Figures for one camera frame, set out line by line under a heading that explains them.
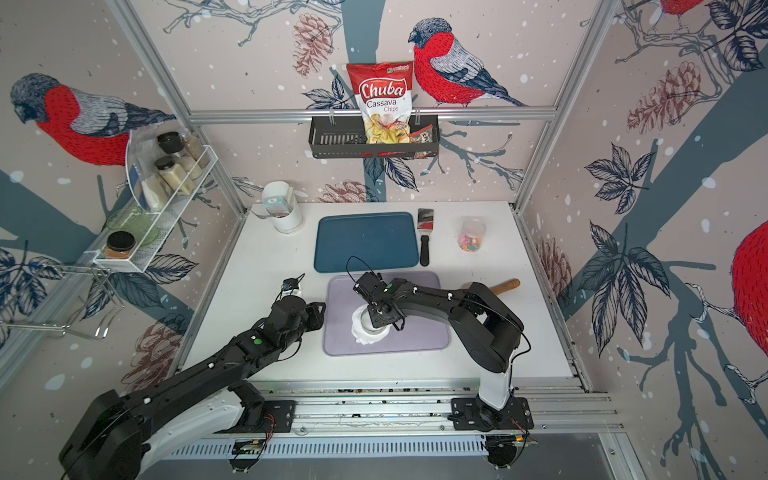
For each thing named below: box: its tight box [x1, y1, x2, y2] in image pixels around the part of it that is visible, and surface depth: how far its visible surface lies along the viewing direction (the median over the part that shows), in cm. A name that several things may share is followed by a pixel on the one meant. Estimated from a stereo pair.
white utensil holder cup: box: [262, 181, 302, 234], surface depth 109 cm
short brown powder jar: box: [105, 231, 136, 260], surface depth 61 cm
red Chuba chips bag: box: [346, 61, 414, 145], surface depth 83 cm
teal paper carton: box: [264, 196, 293, 218], surface depth 107 cm
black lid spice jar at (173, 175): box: [154, 155, 194, 195], surface depth 78 cm
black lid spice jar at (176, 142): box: [157, 131, 209, 169], surface depth 83 cm
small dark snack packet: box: [410, 124, 433, 143], surface depth 89 cm
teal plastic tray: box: [314, 212, 419, 273], surface depth 116 cm
